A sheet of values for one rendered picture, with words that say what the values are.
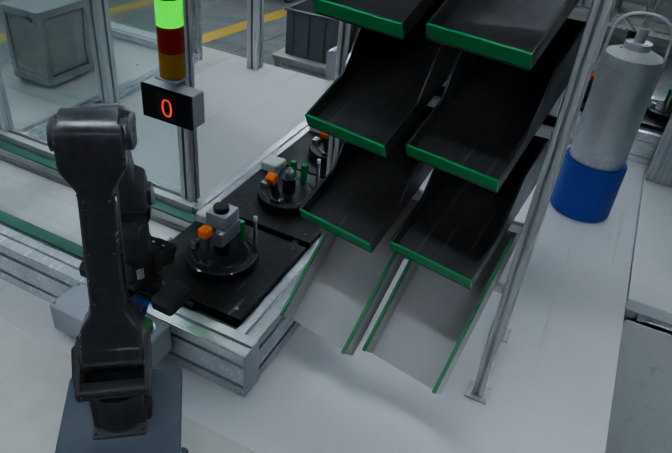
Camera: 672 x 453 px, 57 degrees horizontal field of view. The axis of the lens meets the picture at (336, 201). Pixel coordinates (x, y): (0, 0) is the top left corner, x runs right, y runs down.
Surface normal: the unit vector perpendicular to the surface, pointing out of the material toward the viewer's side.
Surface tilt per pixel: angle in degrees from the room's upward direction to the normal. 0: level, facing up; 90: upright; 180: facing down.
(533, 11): 25
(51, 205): 0
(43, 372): 0
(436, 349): 45
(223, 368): 90
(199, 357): 90
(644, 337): 90
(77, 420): 0
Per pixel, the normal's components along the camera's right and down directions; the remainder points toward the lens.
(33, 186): 0.08, -0.83
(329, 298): -0.36, -0.30
